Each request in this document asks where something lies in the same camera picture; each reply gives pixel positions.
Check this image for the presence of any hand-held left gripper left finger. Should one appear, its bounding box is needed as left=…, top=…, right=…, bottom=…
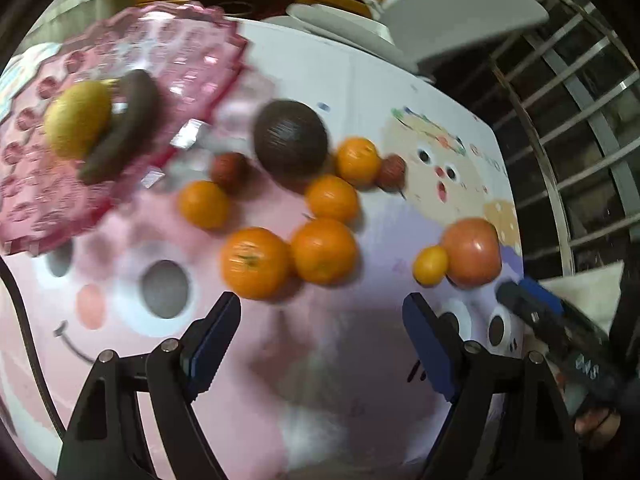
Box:
left=56, top=291, right=242, bottom=480

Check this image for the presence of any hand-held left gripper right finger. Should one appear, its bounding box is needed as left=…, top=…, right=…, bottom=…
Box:
left=402, top=292, right=585, bottom=480

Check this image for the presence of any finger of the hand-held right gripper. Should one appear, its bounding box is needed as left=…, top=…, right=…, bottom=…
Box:
left=496, top=281, right=567, bottom=357
left=519, top=277, right=609, bottom=347

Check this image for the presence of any red tomato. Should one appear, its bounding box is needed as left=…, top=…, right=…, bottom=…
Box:
left=441, top=217, right=502, bottom=288

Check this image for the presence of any small orange mandarin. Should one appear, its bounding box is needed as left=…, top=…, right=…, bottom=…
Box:
left=412, top=245, right=449, bottom=287

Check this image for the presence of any large orange mandarin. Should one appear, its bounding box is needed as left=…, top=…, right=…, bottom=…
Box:
left=220, top=227, right=292, bottom=301
left=291, top=217, right=359, bottom=286

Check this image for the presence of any red lychee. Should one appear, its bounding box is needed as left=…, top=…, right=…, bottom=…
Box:
left=376, top=155, right=407, bottom=192
left=210, top=151, right=249, bottom=193

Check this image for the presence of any dark avocado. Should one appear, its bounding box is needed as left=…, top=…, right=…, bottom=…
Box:
left=251, top=100, right=331, bottom=184

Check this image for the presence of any yellow-green round fruit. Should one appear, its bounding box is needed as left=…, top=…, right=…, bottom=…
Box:
left=44, top=80, right=113, bottom=159

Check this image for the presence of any pink glass fruit plate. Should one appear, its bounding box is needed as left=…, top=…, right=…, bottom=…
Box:
left=0, top=2, right=249, bottom=258

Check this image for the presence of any person's right hand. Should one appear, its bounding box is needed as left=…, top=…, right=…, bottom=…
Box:
left=575, top=405, right=621, bottom=453

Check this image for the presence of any white cloth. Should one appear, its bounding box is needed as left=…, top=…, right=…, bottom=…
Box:
left=542, top=260, right=626, bottom=328

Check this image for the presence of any metal railing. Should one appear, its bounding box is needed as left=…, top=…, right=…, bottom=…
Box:
left=470, top=0, right=640, bottom=281

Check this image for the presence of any grey office chair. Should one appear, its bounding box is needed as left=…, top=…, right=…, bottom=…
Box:
left=382, top=0, right=550, bottom=83

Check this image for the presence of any white box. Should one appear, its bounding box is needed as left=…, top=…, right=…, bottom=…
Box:
left=287, top=2, right=436, bottom=81

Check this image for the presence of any pastel patterned blanket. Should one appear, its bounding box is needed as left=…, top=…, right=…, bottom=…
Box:
left=0, top=42, right=63, bottom=121

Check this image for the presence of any black cable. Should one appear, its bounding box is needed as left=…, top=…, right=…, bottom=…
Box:
left=0, top=257, right=68, bottom=441

